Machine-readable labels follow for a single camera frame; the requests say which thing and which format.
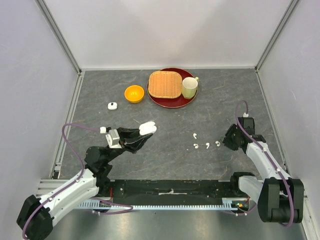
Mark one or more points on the small white charging case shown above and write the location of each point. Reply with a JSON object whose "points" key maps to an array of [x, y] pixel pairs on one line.
{"points": [[112, 106]]}

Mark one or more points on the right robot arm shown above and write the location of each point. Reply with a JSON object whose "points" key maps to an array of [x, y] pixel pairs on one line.
{"points": [[278, 196]]}

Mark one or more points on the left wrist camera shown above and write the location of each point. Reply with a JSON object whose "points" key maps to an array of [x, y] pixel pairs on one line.
{"points": [[113, 139]]}

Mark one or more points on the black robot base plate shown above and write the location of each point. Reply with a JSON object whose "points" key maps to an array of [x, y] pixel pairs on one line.
{"points": [[170, 192]]}

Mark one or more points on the white earbud charging case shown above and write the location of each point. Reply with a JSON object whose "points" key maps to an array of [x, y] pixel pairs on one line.
{"points": [[147, 128]]}

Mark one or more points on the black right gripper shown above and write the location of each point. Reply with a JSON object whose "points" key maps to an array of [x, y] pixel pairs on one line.
{"points": [[226, 138]]}

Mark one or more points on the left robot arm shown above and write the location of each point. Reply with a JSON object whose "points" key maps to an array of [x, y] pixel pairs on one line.
{"points": [[39, 215]]}

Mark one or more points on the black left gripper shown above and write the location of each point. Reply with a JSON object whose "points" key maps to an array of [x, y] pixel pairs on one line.
{"points": [[128, 142]]}

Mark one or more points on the pale green mug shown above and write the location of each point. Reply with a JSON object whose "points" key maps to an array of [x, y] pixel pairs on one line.
{"points": [[190, 87]]}

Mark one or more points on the aluminium frame post right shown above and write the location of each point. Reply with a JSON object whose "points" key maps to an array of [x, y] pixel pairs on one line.
{"points": [[276, 34]]}

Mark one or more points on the light blue cable duct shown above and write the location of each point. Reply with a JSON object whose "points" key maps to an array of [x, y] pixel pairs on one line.
{"points": [[226, 205]]}

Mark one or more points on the woven bamboo basket tray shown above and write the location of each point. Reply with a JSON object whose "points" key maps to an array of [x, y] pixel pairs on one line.
{"points": [[165, 84]]}

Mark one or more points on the aluminium frame post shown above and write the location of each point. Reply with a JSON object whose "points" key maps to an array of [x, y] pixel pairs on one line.
{"points": [[276, 34], [58, 34]]}

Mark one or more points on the orange plastic bowl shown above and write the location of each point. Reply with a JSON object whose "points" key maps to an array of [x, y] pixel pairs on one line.
{"points": [[134, 94]]}

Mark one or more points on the aluminium frame post left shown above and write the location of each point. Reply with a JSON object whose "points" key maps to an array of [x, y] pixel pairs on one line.
{"points": [[58, 34]]}

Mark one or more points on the red round lacquer tray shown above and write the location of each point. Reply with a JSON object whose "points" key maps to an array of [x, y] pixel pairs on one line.
{"points": [[173, 103]]}

